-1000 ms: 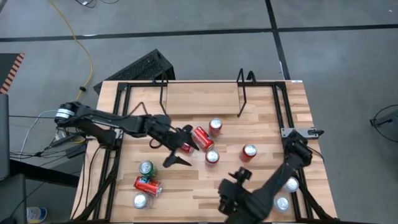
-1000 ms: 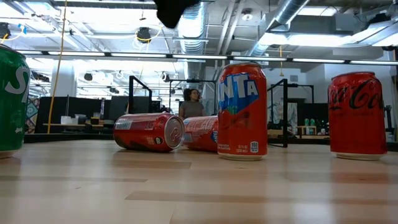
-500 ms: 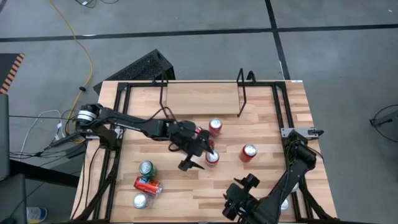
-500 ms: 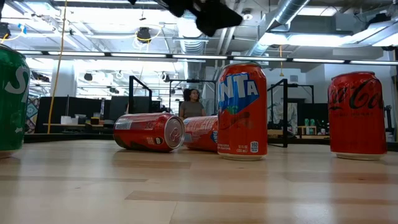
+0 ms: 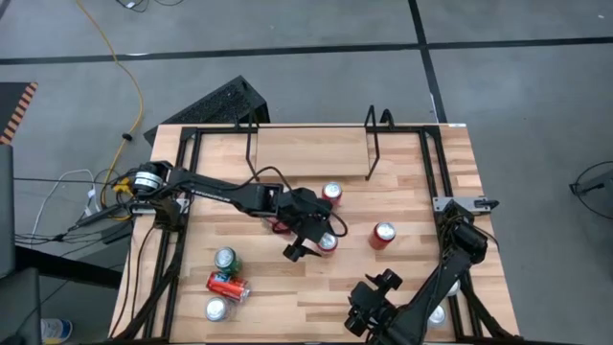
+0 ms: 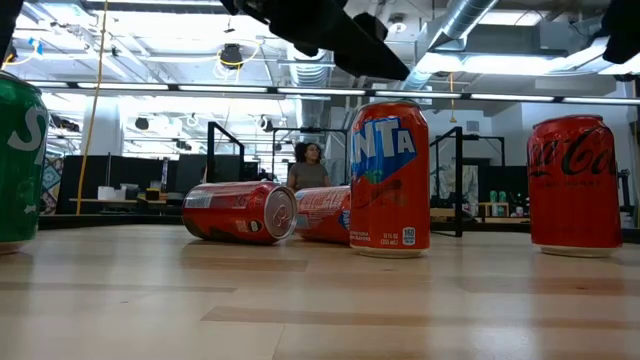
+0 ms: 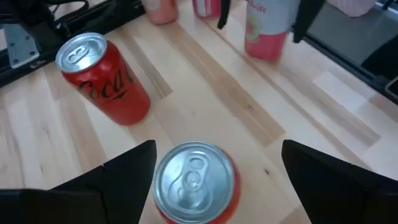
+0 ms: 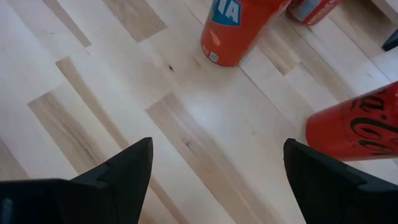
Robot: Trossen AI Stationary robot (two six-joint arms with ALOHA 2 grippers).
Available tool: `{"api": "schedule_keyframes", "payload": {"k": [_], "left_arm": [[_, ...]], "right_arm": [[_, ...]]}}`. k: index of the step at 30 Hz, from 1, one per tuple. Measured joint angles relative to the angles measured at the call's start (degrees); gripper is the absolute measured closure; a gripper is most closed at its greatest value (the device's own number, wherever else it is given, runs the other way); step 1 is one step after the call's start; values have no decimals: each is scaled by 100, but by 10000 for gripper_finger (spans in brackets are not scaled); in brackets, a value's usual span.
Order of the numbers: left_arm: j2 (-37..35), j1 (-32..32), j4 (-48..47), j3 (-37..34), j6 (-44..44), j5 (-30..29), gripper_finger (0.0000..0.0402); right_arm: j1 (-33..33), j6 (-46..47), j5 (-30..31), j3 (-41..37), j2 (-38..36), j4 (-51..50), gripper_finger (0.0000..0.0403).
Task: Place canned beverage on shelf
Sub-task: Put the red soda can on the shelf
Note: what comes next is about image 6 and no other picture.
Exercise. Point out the green Sprite can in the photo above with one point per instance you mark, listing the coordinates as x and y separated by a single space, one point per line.
20 175

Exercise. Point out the black office partition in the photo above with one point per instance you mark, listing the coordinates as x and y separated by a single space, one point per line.
130 172

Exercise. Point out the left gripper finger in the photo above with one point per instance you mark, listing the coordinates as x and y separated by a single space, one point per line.
370 50

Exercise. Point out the background wooden desk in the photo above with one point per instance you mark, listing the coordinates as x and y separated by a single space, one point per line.
115 201

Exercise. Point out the green bottle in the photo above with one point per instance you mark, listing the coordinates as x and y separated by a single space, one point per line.
493 196
502 197

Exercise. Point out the black round ceiling device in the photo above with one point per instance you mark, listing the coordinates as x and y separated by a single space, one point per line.
231 56

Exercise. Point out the black metal table frame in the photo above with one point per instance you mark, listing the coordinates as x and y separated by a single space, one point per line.
125 221

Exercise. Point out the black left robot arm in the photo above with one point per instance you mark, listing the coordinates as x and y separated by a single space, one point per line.
9 20

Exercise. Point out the red Coca-Cola Zero can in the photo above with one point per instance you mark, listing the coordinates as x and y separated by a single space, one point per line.
575 210
235 212

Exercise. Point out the person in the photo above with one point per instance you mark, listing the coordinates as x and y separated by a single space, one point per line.
308 175

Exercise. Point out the colourful patterned panel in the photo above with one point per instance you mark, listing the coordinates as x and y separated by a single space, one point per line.
51 185

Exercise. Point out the orange Fanta can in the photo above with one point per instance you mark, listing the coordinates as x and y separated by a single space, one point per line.
390 200
322 215

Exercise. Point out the silver corrugated ventilation duct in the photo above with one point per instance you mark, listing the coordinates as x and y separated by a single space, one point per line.
311 75

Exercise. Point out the black crossbar with light strips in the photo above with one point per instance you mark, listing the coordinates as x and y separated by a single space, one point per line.
225 89

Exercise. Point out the small wooden crate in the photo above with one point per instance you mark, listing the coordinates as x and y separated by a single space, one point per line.
487 210

